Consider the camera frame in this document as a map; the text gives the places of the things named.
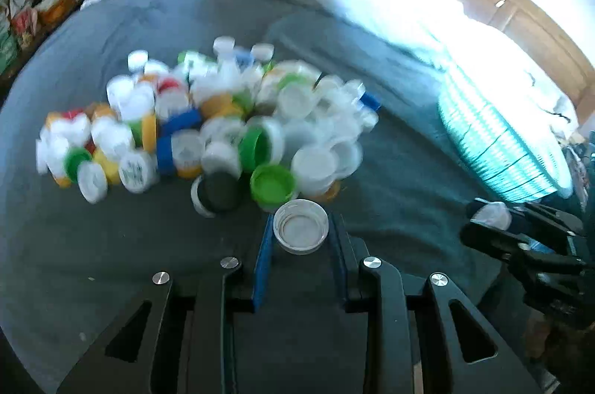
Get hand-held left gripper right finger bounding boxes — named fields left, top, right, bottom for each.
left=328, top=212, right=542, bottom=394

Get pile of mixed bottle caps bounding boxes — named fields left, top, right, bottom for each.
left=35, top=36, right=382, bottom=219

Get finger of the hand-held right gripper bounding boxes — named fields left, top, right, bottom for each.
left=459, top=223, right=587, bottom=278
left=466, top=198, right=585, bottom=237

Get small white bottle cap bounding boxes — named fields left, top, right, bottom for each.
left=472, top=201, right=512, bottom=230

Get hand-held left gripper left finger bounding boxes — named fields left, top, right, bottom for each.
left=56, top=215, right=275, bottom=394

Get white ribbed bottle cap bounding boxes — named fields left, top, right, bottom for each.
left=273, top=199, right=330, bottom=256

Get white duvet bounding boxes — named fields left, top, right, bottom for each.
left=232, top=0, right=578, bottom=134

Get wooden headboard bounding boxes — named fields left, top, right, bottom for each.
left=431, top=0, right=595, bottom=121

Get teal plastic basket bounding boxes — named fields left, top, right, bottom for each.
left=437, top=64, right=575, bottom=204

